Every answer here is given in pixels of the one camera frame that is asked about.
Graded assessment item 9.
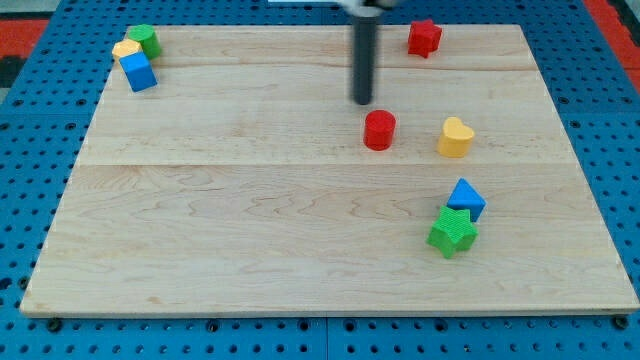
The green cylinder block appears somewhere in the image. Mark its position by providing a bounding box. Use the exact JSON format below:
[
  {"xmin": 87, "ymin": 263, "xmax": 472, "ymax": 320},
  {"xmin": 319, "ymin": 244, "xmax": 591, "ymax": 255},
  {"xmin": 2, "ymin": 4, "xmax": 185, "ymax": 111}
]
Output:
[{"xmin": 127, "ymin": 24, "xmax": 162, "ymax": 60}]

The red star block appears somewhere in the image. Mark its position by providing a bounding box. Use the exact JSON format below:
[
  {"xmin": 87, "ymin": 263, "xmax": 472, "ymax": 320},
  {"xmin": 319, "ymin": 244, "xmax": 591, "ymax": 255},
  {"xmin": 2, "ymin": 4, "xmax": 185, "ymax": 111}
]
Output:
[{"xmin": 407, "ymin": 19, "xmax": 443, "ymax": 58}]

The light wooden board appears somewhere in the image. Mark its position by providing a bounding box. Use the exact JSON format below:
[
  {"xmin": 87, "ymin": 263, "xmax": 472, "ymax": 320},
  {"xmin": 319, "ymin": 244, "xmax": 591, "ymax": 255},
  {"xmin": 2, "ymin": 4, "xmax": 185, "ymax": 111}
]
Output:
[{"xmin": 20, "ymin": 25, "xmax": 639, "ymax": 318}]

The blue cube block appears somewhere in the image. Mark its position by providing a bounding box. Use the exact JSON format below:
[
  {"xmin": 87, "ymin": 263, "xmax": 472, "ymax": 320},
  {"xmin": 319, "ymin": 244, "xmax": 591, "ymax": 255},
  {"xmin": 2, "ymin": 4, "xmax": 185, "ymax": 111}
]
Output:
[{"xmin": 119, "ymin": 52, "xmax": 157, "ymax": 92}]

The red cylinder block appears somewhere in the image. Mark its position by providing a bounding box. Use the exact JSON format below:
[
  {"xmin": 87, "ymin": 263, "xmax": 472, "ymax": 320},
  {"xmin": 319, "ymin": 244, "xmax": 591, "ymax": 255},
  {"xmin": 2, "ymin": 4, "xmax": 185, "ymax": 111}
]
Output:
[{"xmin": 363, "ymin": 109, "xmax": 396, "ymax": 151}]

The green star block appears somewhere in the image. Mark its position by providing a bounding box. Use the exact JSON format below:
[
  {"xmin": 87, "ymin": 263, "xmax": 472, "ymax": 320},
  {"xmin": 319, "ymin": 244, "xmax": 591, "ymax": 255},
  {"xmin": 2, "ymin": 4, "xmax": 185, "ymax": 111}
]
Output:
[{"xmin": 425, "ymin": 206, "xmax": 478, "ymax": 259}]

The yellow hexagon block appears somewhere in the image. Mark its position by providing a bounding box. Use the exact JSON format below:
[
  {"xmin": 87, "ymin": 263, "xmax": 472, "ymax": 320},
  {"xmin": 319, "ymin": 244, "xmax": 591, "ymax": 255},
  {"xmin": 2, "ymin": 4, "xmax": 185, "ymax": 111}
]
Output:
[{"xmin": 111, "ymin": 39, "xmax": 142, "ymax": 63}]

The blue triangle block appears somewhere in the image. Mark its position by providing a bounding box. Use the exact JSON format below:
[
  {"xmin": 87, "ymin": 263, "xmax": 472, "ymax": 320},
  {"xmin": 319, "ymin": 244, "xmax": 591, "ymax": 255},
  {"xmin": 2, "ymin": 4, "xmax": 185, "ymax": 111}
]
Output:
[{"xmin": 446, "ymin": 178, "xmax": 486, "ymax": 222}]

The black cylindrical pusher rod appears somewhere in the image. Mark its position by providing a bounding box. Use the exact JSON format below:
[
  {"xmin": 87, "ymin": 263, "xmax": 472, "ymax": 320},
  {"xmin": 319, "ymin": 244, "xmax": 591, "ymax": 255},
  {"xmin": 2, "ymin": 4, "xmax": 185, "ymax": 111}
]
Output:
[{"xmin": 351, "ymin": 6, "xmax": 381, "ymax": 105}]

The yellow heart block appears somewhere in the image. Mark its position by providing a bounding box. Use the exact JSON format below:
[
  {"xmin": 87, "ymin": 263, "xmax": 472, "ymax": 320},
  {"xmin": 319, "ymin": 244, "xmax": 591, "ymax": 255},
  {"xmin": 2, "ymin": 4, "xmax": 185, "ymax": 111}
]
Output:
[{"xmin": 437, "ymin": 117, "xmax": 475, "ymax": 158}]

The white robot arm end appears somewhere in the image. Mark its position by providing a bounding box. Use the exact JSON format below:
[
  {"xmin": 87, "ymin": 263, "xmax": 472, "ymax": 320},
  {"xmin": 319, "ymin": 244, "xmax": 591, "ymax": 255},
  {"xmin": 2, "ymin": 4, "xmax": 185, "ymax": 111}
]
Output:
[{"xmin": 335, "ymin": 0, "xmax": 402, "ymax": 17}]

